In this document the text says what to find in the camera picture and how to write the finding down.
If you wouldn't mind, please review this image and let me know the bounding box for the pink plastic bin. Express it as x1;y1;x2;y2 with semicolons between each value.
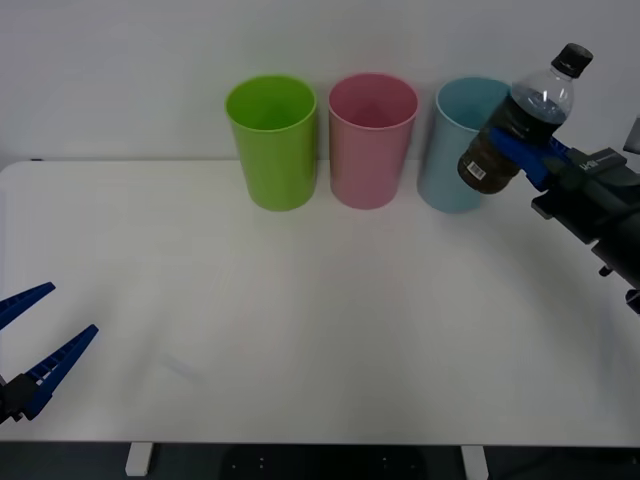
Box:
327;72;419;211

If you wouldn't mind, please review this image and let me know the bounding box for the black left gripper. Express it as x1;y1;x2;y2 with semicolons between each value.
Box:
0;282;100;426

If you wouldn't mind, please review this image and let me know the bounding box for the pale blue plastic bin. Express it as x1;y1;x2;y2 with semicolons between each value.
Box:
415;75;514;215

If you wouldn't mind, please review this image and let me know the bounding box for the dark drink bottle black cap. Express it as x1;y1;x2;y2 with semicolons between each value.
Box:
457;42;595;195

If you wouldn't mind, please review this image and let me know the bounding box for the green plastic bin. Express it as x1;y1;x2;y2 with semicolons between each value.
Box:
224;74;318;213

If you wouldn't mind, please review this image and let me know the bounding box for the white table leg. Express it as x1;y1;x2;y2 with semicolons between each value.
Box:
460;445;489;480
124;443;153;476

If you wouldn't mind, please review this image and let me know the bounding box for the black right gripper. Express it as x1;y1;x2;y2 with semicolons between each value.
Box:
489;127;640;247

